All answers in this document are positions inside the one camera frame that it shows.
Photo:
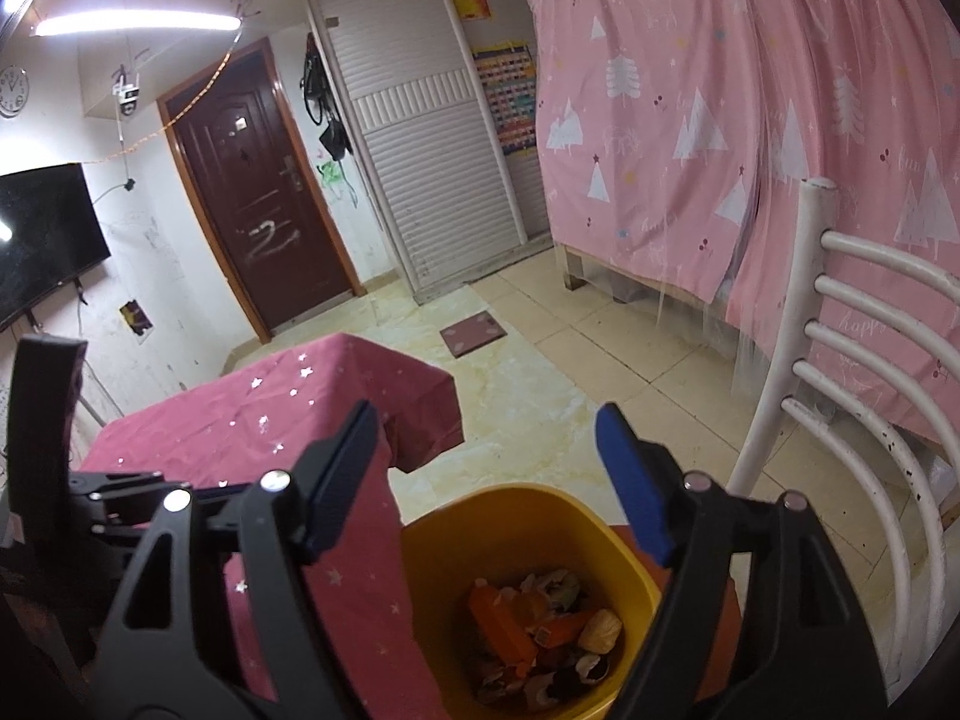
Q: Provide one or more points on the yellow plastic bin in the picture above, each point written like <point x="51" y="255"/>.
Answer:
<point x="450" y="540"/>

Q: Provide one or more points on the red stool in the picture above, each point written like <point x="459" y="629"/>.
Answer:
<point x="724" y="630"/>

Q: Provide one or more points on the pink star tablecloth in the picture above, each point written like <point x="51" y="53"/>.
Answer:
<point x="247" y="420"/>

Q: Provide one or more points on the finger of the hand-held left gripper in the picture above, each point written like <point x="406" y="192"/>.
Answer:
<point x="120" y="484"/>
<point x="124" y="521"/>

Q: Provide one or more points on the small orange packet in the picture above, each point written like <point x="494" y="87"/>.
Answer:
<point x="562" y="626"/>

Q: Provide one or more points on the beige paper ball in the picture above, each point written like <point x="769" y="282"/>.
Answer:
<point x="601" y="630"/>

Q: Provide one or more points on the yellow red poster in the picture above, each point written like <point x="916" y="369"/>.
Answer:
<point x="474" y="6"/>

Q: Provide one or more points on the white sliding wardrobe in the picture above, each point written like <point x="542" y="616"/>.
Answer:
<point x="420" y="135"/>

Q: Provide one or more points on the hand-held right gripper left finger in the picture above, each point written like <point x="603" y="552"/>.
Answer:
<point x="341" y="484"/>

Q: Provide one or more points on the round wall clock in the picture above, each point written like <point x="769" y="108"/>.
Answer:
<point x="13" y="90"/>

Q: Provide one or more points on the long ceiling light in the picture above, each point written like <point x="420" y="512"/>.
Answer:
<point x="135" y="22"/>

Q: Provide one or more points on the colourful grid chart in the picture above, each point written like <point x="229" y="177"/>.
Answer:
<point x="506" y="97"/>

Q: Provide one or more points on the white security camera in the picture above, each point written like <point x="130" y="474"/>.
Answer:
<point x="127" y="94"/>

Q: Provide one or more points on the pink tree print curtain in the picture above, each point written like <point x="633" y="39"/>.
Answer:
<point x="675" y="90"/>

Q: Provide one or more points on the black hanging bags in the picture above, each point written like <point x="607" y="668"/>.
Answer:
<point x="330" y="135"/>

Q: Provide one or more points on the black wall television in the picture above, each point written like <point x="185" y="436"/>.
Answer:
<point x="45" y="240"/>

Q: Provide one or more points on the dark wall sticker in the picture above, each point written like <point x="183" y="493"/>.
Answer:
<point x="136" y="317"/>

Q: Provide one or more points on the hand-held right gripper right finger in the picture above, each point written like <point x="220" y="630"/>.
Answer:
<point x="630" y="480"/>

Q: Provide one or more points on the dark red door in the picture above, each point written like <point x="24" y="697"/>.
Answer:
<point x="255" y="187"/>

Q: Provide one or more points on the white metal chair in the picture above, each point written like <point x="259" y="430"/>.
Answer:
<point x="802" y="300"/>

